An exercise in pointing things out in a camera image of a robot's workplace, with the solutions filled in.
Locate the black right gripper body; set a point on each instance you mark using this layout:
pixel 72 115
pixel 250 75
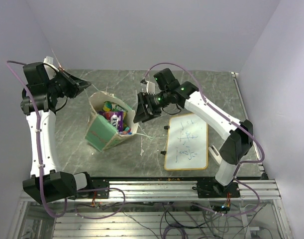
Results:
pixel 153 101

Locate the purple Fox's candy bag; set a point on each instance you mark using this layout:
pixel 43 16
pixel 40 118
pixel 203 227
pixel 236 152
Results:
pixel 116 119

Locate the aluminium mounting rail frame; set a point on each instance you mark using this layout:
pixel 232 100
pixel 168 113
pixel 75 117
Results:
pixel 159 208

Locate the yellow framed whiteboard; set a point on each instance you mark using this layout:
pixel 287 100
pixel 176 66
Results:
pixel 187 143

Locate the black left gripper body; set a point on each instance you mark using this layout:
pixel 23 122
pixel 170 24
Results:
pixel 65 84

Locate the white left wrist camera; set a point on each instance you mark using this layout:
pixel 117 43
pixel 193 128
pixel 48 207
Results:
pixel 49 60

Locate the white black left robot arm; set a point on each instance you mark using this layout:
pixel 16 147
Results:
pixel 45 85

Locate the yellow green round candy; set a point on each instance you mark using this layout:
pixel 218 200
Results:
pixel 107 106

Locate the white whiteboard eraser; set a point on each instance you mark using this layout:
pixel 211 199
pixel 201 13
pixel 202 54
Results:
pixel 215 154

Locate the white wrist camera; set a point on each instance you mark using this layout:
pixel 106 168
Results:
pixel 147 86
pixel 49 60

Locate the green snack packet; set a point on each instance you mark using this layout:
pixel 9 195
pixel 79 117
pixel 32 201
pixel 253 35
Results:
pixel 118 108

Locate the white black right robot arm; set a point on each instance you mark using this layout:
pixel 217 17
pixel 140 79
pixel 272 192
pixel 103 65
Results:
pixel 237 134

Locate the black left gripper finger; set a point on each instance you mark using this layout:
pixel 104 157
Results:
pixel 80 82
pixel 82 87

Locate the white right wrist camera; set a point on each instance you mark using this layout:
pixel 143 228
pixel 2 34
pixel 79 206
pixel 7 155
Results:
pixel 147 86

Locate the green white paper bag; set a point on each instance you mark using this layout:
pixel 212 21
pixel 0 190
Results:
pixel 100 133

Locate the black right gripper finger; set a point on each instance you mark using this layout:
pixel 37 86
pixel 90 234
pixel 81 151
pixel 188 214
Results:
pixel 149 115
pixel 140 112

